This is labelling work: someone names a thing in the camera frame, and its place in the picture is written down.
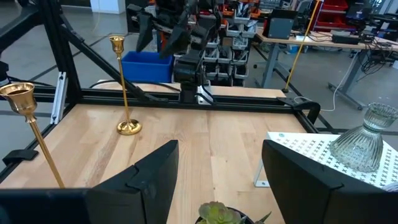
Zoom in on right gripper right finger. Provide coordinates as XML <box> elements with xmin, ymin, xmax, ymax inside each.
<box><xmin>262</xmin><ymin>139</ymin><xmax>358</xmax><ymax>224</ymax></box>

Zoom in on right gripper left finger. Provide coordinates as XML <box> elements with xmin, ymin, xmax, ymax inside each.
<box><xmin>86</xmin><ymin>139</ymin><xmax>180</xmax><ymax>224</ymax></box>

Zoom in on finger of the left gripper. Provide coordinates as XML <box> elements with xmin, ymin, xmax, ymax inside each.
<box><xmin>159</xmin><ymin>24</ymin><xmax>191</xmax><ymax>60</ymax></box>
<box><xmin>136</xmin><ymin>13</ymin><xmax>155</xmax><ymax>54</ymax></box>

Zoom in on tall gold candlestick holder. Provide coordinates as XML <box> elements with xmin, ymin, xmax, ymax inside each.
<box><xmin>0</xmin><ymin>82</ymin><xmax>66</xmax><ymax>190</ymax></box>
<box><xmin>108</xmin><ymin>35</ymin><xmax>143</xmax><ymax>136</ymax></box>

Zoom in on green glass candle holder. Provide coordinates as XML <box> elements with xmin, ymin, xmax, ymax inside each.
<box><xmin>328</xmin><ymin>102</ymin><xmax>398</xmax><ymax>174</ymax></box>

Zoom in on blue plastic bin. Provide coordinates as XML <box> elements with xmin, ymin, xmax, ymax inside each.
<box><xmin>121</xmin><ymin>50</ymin><xmax>174</xmax><ymax>84</ymax></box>

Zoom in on grey parts bin rack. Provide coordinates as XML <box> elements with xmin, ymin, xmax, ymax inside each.
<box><xmin>201</xmin><ymin>0</ymin><xmax>259</xmax><ymax>88</ymax></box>

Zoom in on white perforated metal shelf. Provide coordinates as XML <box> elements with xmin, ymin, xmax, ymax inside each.
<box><xmin>253</xmin><ymin>131</ymin><xmax>398</xmax><ymax>190</ymax></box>

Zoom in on succulent plant in black pot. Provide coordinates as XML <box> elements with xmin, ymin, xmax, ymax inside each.
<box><xmin>195</xmin><ymin>201</ymin><xmax>273</xmax><ymax>224</ymax></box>

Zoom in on grey equipment box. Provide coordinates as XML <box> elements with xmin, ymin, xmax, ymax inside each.
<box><xmin>262</xmin><ymin>8</ymin><xmax>301</xmax><ymax>40</ymax></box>

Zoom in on yellow pole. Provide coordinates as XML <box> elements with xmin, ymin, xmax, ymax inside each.
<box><xmin>281</xmin><ymin>0</ymin><xmax>323</xmax><ymax>94</ymax></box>

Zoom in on wooden desk with grey legs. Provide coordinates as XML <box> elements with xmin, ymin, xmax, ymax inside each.
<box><xmin>255</xmin><ymin>27</ymin><xmax>398</xmax><ymax>111</ymax></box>

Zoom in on red storage bins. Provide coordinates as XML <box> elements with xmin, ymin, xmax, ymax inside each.
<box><xmin>313</xmin><ymin>0</ymin><xmax>357</xmax><ymax>32</ymax></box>

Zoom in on black desktop device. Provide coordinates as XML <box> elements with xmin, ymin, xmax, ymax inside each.
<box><xmin>331</xmin><ymin>32</ymin><xmax>361</xmax><ymax>45</ymax></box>

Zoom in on black aluminium table frame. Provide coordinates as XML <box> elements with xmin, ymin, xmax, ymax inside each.
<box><xmin>0</xmin><ymin>0</ymin><xmax>323</xmax><ymax>184</ymax></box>

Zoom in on silver aluminium frame bracket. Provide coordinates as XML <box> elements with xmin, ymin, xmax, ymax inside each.
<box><xmin>49</xmin><ymin>71</ymin><xmax>68</xmax><ymax>125</ymax></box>

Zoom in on white floor cable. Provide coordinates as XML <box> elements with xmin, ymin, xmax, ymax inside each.
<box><xmin>294</xmin><ymin>52</ymin><xmax>359</xmax><ymax>112</ymax></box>

